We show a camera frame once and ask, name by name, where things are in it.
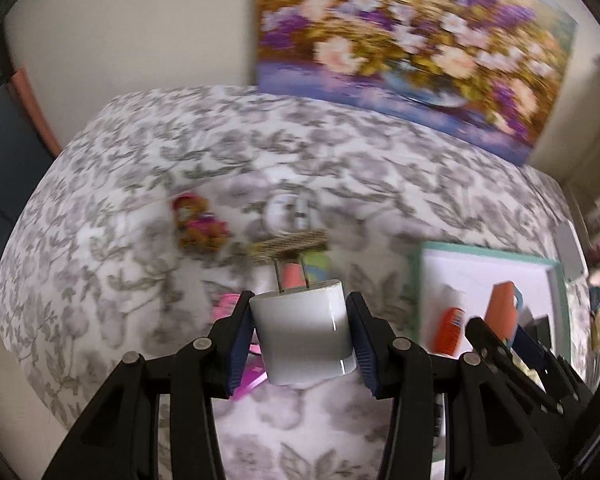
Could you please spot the blue and orange toy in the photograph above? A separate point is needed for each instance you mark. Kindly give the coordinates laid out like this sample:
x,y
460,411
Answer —
x,y
500,310

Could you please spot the glue bottle with orange label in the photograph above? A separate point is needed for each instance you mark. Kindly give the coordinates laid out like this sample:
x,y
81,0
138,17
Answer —
x,y
447,327

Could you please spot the teal cardboard tray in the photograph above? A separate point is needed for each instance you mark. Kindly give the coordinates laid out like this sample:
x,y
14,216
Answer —
x,y
480,270

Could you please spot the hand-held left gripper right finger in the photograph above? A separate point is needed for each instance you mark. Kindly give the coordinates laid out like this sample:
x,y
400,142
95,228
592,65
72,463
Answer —
x,y
365,355

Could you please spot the white charger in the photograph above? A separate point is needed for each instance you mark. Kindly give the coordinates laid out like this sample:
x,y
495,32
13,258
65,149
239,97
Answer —
x,y
305,330

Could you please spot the brown patterned bar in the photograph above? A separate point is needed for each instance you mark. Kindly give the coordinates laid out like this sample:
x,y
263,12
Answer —
x,y
290,246

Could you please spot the white rectangular device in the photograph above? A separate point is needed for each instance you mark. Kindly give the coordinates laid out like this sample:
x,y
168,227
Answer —
x,y
570,250

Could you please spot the pink toy dog figure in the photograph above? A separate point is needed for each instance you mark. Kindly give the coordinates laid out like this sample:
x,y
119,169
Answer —
x,y
197,225

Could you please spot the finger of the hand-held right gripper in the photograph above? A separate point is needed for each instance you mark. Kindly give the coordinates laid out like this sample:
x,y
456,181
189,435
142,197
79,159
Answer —
x,y
530,347
520,370

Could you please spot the dark cabinet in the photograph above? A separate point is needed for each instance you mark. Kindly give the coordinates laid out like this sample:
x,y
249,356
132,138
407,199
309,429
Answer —
x,y
10,150

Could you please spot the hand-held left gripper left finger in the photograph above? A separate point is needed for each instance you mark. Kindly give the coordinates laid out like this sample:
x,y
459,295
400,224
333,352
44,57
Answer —
x,y
235,355

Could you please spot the floral painting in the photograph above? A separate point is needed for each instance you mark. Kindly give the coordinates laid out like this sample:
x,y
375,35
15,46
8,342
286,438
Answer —
x,y
405,45

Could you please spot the grey floral blanket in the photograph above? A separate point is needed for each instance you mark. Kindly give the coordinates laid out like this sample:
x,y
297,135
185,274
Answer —
x,y
130,160

